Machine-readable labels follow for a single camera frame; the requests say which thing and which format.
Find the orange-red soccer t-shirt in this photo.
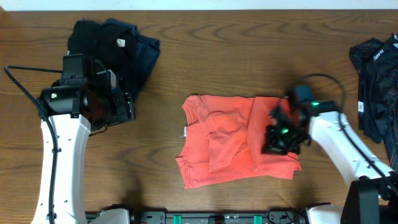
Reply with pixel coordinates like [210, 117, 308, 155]
[176, 95, 301, 189]

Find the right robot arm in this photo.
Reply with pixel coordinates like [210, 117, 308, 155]
[262, 85, 397, 223]

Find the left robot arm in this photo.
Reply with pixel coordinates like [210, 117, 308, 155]
[33, 54, 136, 223]

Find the navy blue folded garment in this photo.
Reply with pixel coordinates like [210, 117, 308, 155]
[103, 19, 160, 102]

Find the black folded garment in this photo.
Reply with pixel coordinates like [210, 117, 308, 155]
[67, 20, 137, 70]

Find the black mesh sports garment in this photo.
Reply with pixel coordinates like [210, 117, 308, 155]
[349, 33, 397, 171]

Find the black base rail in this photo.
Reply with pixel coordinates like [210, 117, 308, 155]
[86, 208, 308, 224]

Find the left black cable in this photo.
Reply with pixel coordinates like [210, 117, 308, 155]
[4, 65, 63, 224]

